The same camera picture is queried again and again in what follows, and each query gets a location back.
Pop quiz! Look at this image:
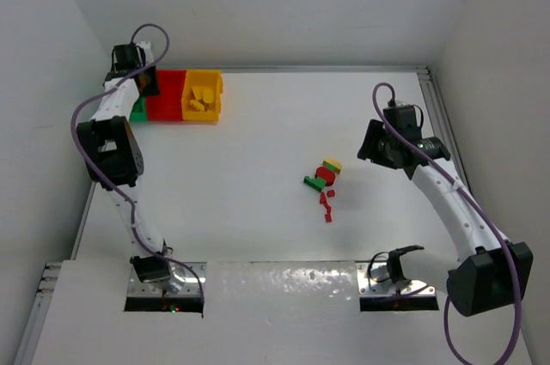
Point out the yellow butterfly round lego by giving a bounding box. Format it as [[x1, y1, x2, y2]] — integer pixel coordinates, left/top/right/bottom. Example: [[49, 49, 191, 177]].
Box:
[[202, 87, 216, 104]]

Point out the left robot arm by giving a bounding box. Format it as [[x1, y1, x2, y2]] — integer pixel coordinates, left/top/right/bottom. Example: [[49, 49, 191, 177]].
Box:
[[76, 41, 173, 287]]

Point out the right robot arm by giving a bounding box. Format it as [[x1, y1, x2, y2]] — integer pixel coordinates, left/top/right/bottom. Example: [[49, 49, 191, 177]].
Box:
[[357, 103, 534, 317]]

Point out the red plastic bin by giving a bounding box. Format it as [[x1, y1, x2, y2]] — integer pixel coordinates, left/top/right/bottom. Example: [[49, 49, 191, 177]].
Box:
[[145, 70, 186, 122]]

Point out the green plastic bin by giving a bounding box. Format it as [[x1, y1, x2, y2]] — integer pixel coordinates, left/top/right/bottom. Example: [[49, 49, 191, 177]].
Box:
[[129, 97, 148, 122]]

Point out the pale yellow curved lego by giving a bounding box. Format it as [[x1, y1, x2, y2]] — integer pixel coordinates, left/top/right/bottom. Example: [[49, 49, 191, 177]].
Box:
[[323, 158, 342, 171]]

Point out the green square lego brick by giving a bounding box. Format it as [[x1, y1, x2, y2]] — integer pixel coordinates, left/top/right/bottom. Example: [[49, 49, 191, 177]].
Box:
[[324, 163, 341, 174]]

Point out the red round lego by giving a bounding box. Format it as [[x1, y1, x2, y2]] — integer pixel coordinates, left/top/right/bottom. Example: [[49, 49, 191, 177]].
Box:
[[315, 166, 337, 186]]

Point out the yellow plastic bin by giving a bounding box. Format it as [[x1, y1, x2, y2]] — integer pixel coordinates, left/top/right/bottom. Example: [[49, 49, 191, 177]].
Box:
[[181, 70, 223, 123]]

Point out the green L-shaped lego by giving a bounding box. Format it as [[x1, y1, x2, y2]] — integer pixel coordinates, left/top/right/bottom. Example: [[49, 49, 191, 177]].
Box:
[[303, 176, 327, 192]]

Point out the small red lego piece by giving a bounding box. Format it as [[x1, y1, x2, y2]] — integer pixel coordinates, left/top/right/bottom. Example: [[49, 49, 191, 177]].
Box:
[[324, 203, 333, 223]]

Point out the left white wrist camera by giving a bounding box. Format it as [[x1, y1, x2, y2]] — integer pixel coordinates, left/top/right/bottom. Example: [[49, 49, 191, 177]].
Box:
[[136, 40, 154, 65]]

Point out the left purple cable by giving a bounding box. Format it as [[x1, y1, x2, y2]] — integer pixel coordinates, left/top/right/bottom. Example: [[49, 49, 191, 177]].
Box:
[[70, 23, 205, 301]]

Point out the purple cable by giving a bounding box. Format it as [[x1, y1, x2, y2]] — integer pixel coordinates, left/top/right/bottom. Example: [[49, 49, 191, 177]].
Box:
[[371, 82, 523, 365], [70, 23, 205, 301]]

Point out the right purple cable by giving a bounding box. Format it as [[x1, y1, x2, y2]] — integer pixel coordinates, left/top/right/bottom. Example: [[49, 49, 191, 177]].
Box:
[[371, 82, 523, 365]]

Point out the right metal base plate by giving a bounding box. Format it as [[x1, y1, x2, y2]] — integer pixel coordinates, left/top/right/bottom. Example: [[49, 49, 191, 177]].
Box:
[[356, 260, 437, 300]]

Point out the metal base plate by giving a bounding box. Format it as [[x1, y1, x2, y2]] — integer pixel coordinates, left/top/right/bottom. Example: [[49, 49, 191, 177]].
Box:
[[126, 263, 205, 297], [356, 260, 437, 300]]

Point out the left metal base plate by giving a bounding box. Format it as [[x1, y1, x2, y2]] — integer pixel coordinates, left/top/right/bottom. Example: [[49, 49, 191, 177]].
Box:
[[126, 263, 205, 297]]

